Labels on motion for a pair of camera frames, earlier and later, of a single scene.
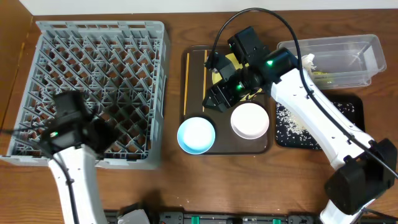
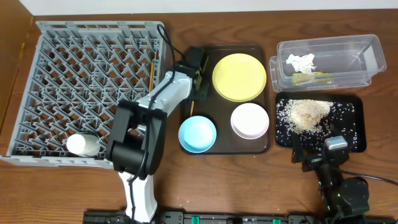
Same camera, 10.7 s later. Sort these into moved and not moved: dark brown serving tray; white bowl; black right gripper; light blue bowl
Moved: black right gripper
Not moved: dark brown serving tray; light blue bowl; white bowl
